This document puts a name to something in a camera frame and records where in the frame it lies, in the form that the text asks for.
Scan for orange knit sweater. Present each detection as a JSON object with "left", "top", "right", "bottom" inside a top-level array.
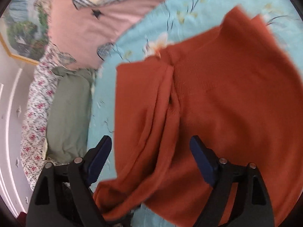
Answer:
[{"left": 94, "top": 7, "right": 302, "bottom": 226}]

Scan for white floral pillow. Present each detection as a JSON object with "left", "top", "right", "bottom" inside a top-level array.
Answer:
[{"left": 20, "top": 43, "right": 61, "bottom": 190}]

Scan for green pillow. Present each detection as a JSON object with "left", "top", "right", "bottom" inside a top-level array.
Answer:
[{"left": 45, "top": 67, "right": 95, "bottom": 164}]

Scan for white wardrobe doors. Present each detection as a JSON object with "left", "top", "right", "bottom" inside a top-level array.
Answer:
[{"left": 1, "top": 47, "right": 32, "bottom": 217}]

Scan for gold-framed landscape painting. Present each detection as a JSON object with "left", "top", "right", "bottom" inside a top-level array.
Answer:
[{"left": 1, "top": 0, "right": 50, "bottom": 64}]

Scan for pink plaid-heart duvet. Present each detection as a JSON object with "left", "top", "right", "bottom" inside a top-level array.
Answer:
[{"left": 49, "top": 0, "right": 165, "bottom": 70}]

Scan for turquoise floral bed sheet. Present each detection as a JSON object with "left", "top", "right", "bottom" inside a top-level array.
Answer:
[{"left": 87, "top": 0, "right": 302, "bottom": 149}]

